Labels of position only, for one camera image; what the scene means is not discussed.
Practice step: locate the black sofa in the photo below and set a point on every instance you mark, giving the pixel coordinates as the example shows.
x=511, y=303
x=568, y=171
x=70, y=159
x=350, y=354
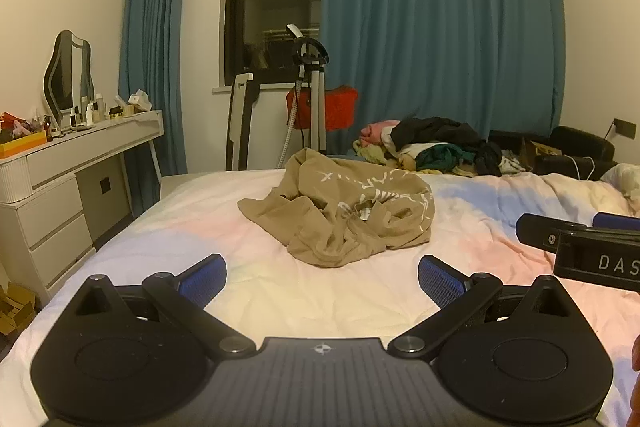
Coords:
x=580, y=142

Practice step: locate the wide blue curtain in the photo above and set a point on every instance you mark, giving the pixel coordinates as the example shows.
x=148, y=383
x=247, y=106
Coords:
x=450, y=7

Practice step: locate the row of cosmetic bottles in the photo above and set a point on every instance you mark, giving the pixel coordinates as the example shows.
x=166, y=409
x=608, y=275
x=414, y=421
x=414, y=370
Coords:
x=90, y=112

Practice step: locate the flattened cardboard pieces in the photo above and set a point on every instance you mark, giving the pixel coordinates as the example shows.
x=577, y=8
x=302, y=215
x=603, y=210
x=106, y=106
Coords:
x=15, y=307

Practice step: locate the wavy framed mirror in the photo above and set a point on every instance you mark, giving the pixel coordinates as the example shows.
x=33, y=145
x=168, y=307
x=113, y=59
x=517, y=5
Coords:
x=65, y=77

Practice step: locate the pastel tie-dye duvet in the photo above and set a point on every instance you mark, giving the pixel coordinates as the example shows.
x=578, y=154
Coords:
x=350, y=287

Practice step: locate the open cardboard box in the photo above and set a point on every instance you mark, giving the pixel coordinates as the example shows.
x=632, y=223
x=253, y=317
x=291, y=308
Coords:
x=542, y=149

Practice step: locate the orange storage tray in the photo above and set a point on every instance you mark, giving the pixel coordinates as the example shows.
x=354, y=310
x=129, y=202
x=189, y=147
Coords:
x=25, y=147

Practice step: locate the tissue box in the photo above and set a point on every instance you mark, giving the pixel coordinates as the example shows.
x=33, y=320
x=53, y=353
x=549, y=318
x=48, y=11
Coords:
x=140, y=103

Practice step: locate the black wall socket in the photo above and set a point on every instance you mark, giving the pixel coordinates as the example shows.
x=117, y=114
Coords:
x=625, y=128

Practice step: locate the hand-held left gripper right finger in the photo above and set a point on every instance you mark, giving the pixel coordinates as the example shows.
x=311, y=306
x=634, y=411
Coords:
x=436, y=279

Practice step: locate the pile of clothes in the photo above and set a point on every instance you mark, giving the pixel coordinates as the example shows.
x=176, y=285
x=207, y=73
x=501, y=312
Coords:
x=435, y=132

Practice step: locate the red bag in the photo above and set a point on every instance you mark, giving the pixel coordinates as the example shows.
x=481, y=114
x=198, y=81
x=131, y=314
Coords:
x=342, y=107

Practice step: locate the garment steamer stand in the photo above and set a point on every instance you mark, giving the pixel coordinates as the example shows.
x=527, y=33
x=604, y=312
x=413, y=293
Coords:
x=316, y=107

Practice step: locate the white vanity desk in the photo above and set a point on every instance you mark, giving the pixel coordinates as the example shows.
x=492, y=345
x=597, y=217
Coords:
x=55, y=217

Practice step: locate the narrow blue curtain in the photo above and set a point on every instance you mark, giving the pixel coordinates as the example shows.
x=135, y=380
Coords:
x=155, y=32

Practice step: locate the cream pillow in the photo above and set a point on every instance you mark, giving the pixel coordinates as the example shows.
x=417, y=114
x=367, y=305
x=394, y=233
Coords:
x=622, y=177

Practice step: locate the person's right forearm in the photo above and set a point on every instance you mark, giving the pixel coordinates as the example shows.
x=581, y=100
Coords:
x=636, y=372

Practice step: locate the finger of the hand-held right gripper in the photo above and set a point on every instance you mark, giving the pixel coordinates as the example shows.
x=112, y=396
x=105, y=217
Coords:
x=537, y=229
x=615, y=222

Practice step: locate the tan printed t-shirt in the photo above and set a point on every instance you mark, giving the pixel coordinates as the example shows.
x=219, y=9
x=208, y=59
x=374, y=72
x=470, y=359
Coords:
x=320, y=207

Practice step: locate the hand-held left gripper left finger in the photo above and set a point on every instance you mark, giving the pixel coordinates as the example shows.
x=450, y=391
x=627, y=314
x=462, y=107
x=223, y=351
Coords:
x=202, y=279

